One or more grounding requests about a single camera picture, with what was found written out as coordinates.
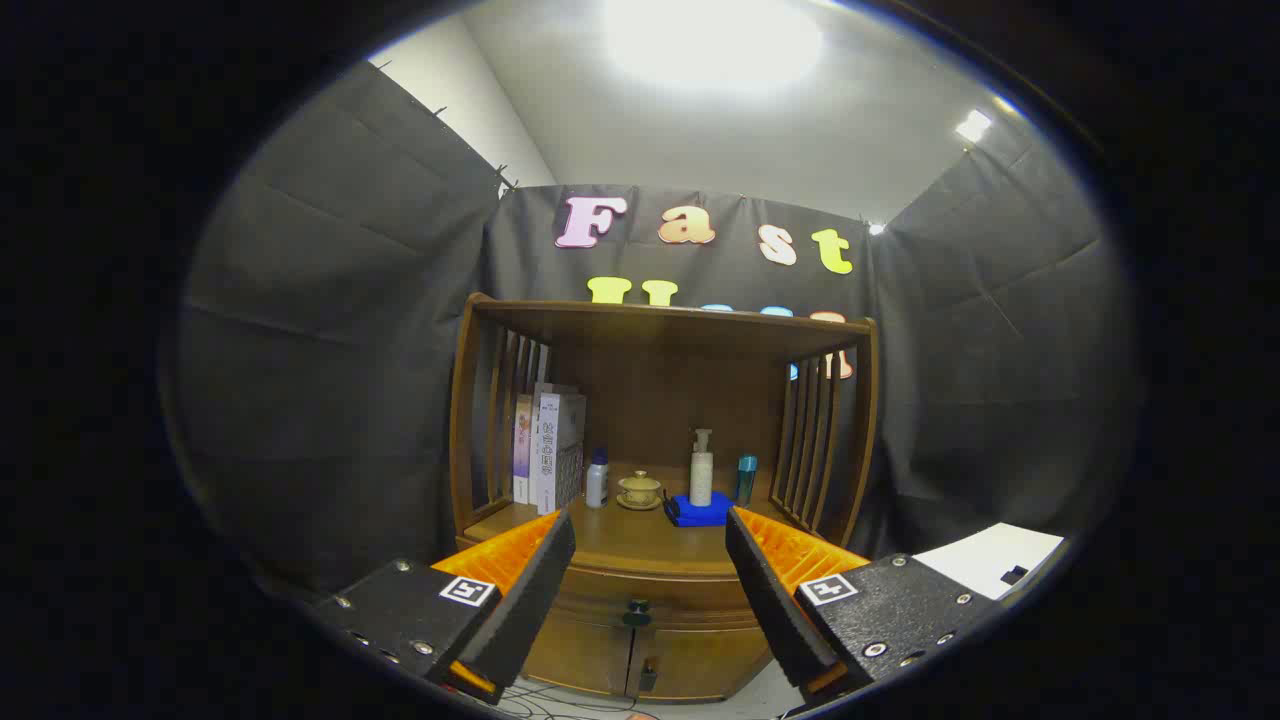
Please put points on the wooden countertop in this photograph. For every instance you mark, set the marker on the wooden countertop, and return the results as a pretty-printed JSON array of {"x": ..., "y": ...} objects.
[{"x": 640, "y": 540}]

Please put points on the teal bottle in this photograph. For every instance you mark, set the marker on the teal bottle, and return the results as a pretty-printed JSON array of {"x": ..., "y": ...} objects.
[{"x": 746, "y": 480}]

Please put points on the yellow lidded teacup with saucer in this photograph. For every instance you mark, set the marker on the yellow lidded teacup with saucer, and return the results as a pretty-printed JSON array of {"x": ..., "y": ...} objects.
[{"x": 639, "y": 490}]

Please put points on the brown wooden drawer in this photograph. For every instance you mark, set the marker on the brown wooden drawer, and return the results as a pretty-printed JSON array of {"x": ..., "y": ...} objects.
[{"x": 660, "y": 592}]

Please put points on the small ceiling light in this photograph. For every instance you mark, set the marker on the small ceiling light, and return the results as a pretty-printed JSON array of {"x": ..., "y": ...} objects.
[{"x": 973, "y": 125}]

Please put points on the wooden cabinet door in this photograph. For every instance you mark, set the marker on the wooden cabinet door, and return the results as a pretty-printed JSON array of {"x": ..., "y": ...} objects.
[
  {"x": 700, "y": 662},
  {"x": 585, "y": 655}
]

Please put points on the large ceiling light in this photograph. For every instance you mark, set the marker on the large ceiling light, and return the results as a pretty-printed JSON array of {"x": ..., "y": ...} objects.
[{"x": 712, "y": 40}]

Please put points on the black backdrop cloth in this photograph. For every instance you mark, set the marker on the black backdrop cloth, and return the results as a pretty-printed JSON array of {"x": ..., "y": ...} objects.
[{"x": 340, "y": 350}]

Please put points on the thin white book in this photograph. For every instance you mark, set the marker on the thin white book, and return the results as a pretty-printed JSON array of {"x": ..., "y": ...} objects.
[{"x": 532, "y": 440}]

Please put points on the brown wooden cabinet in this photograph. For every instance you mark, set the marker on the brown wooden cabinet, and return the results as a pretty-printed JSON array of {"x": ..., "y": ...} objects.
[{"x": 650, "y": 400}]

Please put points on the blue folded cloth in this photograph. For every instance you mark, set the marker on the blue folded cloth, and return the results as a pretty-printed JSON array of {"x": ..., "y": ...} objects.
[{"x": 705, "y": 515}]

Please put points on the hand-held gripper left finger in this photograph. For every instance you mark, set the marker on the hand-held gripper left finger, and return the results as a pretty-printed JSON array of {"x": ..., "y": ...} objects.
[{"x": 525, "y": 600}]

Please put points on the white bottle with blue cap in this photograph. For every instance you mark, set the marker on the white bottle with blue cap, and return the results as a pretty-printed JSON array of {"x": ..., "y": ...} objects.
[{"x": 597, "y": 482}]

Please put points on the purple book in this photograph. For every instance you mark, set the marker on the purple book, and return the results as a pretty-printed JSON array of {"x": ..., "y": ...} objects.
[{"x": 522, "y": 450}]

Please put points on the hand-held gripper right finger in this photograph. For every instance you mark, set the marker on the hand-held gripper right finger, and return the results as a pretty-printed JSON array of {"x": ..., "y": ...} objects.
[{"x": 775, "y": 600}]

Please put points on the white pump bottle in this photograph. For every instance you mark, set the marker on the white pump bottle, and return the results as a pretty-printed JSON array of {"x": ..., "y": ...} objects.
[{"x": 701, "y": 475}]

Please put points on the white filing cabinet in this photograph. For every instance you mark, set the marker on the white filing cabinet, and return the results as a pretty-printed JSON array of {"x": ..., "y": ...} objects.
[{"x": 990, "y": 555}]

